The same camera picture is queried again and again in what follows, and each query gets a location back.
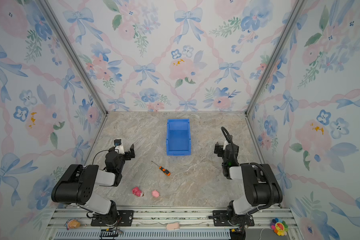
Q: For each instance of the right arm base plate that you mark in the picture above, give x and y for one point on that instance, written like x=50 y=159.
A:
x=228 y=219

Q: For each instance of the aluminium rail frame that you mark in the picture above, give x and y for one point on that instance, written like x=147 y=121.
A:
x=149 y=223

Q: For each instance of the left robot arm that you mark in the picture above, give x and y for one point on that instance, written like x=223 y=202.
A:
x=77 y=184

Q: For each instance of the orange toy on rail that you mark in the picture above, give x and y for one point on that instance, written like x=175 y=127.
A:
x=72 y=224

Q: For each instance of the light pink toy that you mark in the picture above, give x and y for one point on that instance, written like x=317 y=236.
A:
x=155 y=194

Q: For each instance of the orange black screwdriver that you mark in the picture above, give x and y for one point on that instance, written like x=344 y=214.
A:
x=163 y=170

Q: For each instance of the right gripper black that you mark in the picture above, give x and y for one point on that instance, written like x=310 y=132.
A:
x=219 y=149

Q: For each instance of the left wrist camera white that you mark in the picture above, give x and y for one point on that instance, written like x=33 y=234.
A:
x=119 y=148

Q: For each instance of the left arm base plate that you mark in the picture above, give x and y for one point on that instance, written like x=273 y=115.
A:
x=121 y=218

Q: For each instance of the blue plastic bin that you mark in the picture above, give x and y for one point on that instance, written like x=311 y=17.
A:
x=178 y=140

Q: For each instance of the dark pink toy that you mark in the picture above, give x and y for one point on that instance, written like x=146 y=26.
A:
x=137 y=192

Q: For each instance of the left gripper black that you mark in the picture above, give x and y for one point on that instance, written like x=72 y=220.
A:
x=128 y=153

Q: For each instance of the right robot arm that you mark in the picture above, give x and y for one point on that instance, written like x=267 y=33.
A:
x=261 y=189

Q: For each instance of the rainbow flower toy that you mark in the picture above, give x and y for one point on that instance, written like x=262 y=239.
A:
x=279 y=227

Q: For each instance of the pink eraser block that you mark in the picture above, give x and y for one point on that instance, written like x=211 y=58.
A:
x=173 y=226

